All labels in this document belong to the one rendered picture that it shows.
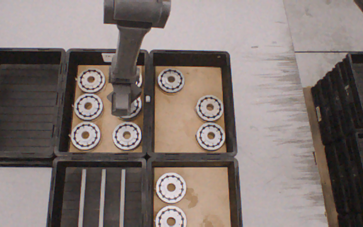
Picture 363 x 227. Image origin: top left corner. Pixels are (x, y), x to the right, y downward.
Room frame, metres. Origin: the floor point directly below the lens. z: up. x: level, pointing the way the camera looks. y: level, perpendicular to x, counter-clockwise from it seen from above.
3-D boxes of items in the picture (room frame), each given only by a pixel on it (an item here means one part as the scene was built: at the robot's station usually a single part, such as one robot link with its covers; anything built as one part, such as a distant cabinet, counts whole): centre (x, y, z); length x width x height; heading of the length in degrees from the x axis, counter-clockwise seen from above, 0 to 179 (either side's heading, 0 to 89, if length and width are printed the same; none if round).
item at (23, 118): (0.31, 0.56, 0.87); 0.40 x 0.30 x 0.11; 11
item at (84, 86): (0.46, 0.35, 0.86); 0.10 x 0.10 x 0.01
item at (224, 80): (0.43, -0.03, 0.87); 0.40 x 0.30 x 0.11; 11
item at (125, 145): (0.28, 0.17, 0.86); 0.10 x 0.10 x 0.01
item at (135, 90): (0.38, 0.19, 1.00); 0.10 x 0.07 x 0.07; 145
